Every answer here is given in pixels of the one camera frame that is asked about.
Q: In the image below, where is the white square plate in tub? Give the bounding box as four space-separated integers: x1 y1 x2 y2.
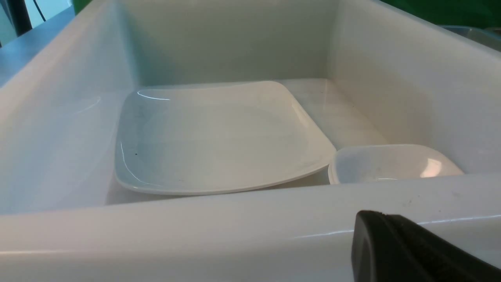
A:
114 81 336 196

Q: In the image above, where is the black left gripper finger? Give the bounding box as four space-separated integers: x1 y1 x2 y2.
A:
351 210 501 282

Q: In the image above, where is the small white bowl in tub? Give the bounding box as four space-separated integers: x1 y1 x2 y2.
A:
328 144 464 184

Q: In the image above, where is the teal plastic bin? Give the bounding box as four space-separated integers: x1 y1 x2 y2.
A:
440 25 501 52

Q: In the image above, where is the large white plastic tub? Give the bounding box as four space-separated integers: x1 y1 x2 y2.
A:
1 0 500 282

